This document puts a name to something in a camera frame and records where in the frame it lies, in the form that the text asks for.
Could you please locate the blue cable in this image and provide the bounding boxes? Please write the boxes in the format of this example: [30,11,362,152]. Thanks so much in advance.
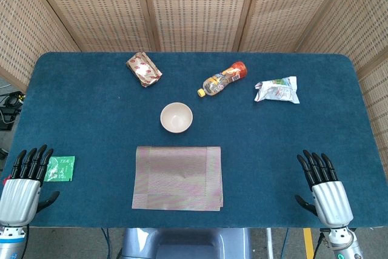
[101,227,112,259]
[280,228,290,259]

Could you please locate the green tea packet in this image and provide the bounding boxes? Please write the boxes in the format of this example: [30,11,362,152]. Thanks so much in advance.
[43,155,76,183]

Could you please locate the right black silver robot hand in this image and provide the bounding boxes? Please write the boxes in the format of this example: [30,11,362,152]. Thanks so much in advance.
[295,149,355,229]

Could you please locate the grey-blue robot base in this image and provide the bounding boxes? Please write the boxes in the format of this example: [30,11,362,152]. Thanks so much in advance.
[117,227,253,259]

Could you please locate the bamboo screen panel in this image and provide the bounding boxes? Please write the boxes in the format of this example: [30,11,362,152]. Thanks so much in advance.
[139,0,261,53]
[25,0,158,53]
[0,0,81,93]
[233,0,349,53]
[357,58,388,163]
[295,0,388,78]

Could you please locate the brown woven placemat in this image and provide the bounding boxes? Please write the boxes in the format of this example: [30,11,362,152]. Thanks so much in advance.
[132,146,224,212]

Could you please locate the plastic bottle orange label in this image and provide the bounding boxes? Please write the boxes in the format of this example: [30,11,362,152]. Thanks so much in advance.
[197,61,247,98]

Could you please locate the black cables on floor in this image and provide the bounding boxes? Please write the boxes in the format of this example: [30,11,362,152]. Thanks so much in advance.
[0,91,25,131]

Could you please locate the white table leg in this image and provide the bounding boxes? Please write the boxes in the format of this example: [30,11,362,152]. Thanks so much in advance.
[265,227,274,259]

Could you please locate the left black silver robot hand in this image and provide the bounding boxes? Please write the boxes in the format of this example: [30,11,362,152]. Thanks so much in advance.
[0,144,61,228]

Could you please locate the white bowl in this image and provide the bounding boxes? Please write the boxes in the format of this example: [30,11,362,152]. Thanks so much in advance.
[159,102,194,134]

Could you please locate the white crumpled snack bag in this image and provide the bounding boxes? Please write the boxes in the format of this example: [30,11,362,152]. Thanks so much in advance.
[253,76,301,104]

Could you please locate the blue felt table cover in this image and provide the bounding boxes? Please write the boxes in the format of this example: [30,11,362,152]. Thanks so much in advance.
[0,52,384,230]

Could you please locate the gold crumpled snack wrapper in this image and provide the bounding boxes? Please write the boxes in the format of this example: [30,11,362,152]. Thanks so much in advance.
[125,52,163,89]

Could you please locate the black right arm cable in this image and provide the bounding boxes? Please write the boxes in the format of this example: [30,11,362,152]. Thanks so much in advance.
[312,231,324,259]

